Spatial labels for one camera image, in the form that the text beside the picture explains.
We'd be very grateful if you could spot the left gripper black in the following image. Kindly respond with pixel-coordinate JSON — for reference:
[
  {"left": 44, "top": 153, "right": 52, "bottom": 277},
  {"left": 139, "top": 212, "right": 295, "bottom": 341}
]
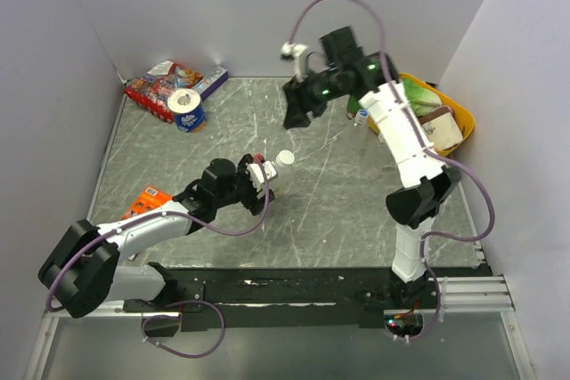
[{"left": 215, "top": 155, "right": 275, "bottom": 214}]

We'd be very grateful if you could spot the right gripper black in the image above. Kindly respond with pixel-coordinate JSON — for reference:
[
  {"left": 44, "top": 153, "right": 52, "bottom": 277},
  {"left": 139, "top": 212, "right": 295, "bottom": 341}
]
[{"left": 281, "top": 66, "right": 345, "bottom": 131}]

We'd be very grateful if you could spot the white bottle cap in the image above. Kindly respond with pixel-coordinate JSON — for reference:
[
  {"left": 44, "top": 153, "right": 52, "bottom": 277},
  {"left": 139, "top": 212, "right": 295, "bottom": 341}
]
[{"left": 275, "top": 150, "right": 295, "bottom": 167}]

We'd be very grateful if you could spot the clear plastic bottle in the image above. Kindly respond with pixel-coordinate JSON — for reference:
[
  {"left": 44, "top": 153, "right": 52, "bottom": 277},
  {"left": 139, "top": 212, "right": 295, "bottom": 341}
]
[{"left": 354, "top": 109, "right": 369, "bottom": 128}]

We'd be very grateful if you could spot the clear bottle yellow label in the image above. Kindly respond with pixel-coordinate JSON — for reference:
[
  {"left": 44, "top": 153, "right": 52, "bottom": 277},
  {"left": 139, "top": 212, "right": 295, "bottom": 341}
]
[{"left": 270, "top": 157, "right": 295, "bottom": 197}]

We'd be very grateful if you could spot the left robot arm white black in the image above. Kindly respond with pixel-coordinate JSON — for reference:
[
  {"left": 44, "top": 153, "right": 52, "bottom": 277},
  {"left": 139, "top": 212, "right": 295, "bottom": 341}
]
[{"left": 37, "top": 154, "right": 279, "bottom": 319}]

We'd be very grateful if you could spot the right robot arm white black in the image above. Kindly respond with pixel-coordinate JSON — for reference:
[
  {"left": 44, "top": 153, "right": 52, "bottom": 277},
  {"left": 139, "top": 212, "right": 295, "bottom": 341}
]
[{"left": 281, "top": 27, "right": 461, "bottom": 308}]

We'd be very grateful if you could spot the green glass bottle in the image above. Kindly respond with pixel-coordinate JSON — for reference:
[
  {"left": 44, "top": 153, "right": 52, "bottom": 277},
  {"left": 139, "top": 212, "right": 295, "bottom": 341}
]
[{"left": 346, "top": 96, "right": 361, "bottom": 119}]

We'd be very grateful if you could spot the toilet paper roll blue wrap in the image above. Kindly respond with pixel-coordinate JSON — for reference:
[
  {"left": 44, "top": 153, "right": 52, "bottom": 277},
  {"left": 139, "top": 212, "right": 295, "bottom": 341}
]
[{"left": 167, "top": 88, "right": 207, "bottom": 133}]

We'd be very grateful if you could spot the orange snack box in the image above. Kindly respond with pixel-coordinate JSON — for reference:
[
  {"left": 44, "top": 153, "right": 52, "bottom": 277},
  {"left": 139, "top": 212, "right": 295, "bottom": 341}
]
[{"left": 121, "top": 185, "right": 172, "bottom": 220}]

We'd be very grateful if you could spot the purple white box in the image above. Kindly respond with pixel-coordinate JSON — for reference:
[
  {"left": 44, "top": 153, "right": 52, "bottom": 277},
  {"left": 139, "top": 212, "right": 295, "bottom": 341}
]
[{"left": 193, "top": 66, "right": 229, "bottom": 101}]

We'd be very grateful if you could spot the green lettuce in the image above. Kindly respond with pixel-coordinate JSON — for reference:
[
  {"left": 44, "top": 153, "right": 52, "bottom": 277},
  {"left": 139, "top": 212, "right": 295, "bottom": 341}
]
[{"left": 401, "top": 77, "right": 443, "bottom": 117}]

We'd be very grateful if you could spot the beige paper carton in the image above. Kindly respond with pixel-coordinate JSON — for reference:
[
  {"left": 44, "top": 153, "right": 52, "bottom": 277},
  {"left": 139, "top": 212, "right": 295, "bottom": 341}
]
[{"left": 419, "top": 106, "right": 463, "bottom": 152}]

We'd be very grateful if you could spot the red snack bag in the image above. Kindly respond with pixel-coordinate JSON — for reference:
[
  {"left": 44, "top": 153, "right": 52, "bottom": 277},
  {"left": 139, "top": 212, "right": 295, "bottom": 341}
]
[{"left": 124, "top": 61, "right": 203, "bottom": 124}]

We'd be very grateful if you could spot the yellow plastic basket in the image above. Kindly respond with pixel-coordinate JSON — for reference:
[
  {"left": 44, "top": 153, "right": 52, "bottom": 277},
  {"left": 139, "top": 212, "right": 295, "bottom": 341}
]
[{"left": 359, "top": 73, "right": 475, "bottom": 163}]

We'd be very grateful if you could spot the electronics board with leds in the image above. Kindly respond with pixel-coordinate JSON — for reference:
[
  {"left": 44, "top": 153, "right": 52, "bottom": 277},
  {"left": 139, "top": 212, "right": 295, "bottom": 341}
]
[{"left": 385, "top": 310, "right": 424, "bottom": 340}]

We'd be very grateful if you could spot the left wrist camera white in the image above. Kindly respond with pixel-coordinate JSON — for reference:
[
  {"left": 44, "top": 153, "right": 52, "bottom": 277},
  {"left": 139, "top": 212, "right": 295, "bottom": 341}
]
[{"left": 247, "top": 153, "right": 278, "bottom": 191}]

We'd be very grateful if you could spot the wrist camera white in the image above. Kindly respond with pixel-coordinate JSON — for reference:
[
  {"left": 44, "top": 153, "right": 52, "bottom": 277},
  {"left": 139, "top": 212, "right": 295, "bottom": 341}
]
[
  {"left": 247, "top": 153, "right": 278, "bottom": 191},
  {"left": 281, "top": 42, "right": 309, "bottom": 82}
]

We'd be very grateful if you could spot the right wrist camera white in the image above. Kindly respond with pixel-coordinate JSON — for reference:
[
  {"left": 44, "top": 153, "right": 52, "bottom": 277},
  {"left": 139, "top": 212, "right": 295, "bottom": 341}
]
[{"left": 281, "top": 42, "right": 309, "bottom": 82}]

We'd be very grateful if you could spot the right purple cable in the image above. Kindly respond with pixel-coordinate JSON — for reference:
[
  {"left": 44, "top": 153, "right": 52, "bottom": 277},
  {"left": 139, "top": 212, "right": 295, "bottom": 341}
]
[{"left": 288, "top": 0, "right": 495, "bottom": 265}]

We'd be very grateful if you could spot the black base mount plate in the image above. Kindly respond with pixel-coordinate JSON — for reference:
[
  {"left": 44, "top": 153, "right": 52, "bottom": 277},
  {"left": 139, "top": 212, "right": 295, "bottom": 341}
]
[{"left": 122, "top": 263, "right": 491, "bottom": 333}]

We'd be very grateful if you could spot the purple cable loop front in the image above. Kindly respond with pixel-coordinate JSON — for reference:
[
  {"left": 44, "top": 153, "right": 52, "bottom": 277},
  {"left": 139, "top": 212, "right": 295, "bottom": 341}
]
[{"left": 141, "top": 298, "right": 225, "bottom": 359}]

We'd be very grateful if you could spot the aluminium rail frame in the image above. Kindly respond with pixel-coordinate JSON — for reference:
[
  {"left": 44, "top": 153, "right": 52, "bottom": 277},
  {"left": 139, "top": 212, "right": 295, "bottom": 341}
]
[{"left": 21, "top": 275, "right": 517, "bottom": 380}]

